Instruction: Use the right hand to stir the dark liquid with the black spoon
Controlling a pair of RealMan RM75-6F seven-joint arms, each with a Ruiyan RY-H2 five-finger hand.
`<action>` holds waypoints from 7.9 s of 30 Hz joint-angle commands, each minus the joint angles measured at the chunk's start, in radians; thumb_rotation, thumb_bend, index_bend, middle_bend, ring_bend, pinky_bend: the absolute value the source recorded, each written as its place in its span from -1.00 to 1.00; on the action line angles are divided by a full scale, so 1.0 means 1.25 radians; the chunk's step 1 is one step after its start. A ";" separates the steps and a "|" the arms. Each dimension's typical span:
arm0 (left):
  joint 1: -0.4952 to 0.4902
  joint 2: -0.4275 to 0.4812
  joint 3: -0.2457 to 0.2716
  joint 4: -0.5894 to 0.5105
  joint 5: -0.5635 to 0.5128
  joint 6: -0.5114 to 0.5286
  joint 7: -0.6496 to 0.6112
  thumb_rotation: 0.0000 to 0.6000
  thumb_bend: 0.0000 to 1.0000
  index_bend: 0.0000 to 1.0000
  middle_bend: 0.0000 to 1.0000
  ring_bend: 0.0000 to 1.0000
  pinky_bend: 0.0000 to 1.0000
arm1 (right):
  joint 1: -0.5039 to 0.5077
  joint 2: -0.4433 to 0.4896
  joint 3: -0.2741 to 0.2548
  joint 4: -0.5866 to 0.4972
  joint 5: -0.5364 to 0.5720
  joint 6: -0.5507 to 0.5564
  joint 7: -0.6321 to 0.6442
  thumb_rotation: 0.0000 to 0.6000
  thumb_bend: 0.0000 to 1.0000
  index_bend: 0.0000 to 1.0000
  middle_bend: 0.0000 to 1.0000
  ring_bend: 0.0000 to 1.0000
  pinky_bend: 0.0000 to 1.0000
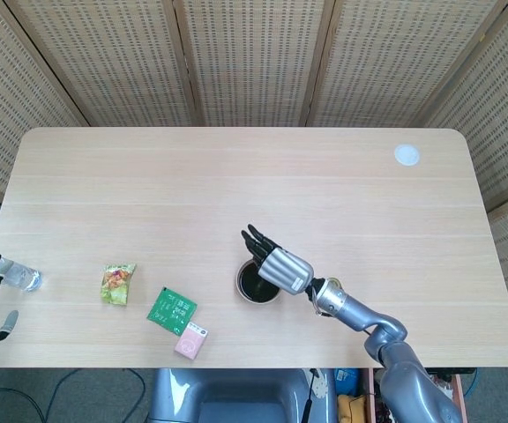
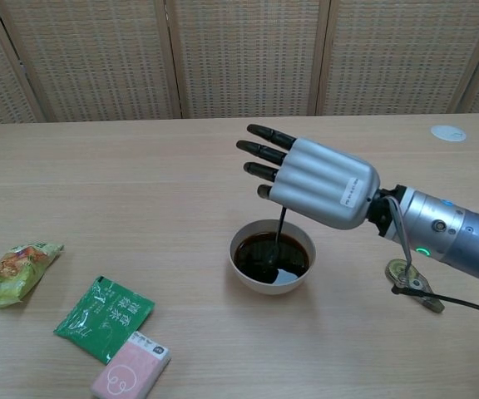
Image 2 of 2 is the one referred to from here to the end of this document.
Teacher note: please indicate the green tea sachet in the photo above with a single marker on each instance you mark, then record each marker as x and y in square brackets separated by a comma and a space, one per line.
[102, 320]

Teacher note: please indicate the green snack bag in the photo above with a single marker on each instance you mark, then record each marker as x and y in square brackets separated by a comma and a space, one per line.
[13, 274]

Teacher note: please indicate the white bowl of dark liquid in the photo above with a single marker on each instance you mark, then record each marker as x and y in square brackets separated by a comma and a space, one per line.
[256, 284]

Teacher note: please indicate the green correction tape dispenser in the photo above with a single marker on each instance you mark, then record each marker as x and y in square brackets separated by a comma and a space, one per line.
[424, 291]

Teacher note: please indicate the black plastic spoon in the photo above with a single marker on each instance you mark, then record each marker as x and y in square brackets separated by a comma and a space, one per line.
[280, 232]

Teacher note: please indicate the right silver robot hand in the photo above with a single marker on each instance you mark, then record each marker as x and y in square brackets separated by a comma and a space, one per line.
[327, 183]

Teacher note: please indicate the woven folding screen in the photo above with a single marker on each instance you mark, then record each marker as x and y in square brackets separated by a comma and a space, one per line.
[243, 58]

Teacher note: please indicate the pink tissue pack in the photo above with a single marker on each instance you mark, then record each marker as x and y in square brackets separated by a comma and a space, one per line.
[131, 370]

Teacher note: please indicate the white round table cap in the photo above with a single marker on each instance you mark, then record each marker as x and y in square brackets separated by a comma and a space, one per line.
[448, 133]

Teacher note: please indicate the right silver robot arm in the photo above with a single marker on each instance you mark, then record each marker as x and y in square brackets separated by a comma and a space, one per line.
[451, 237]

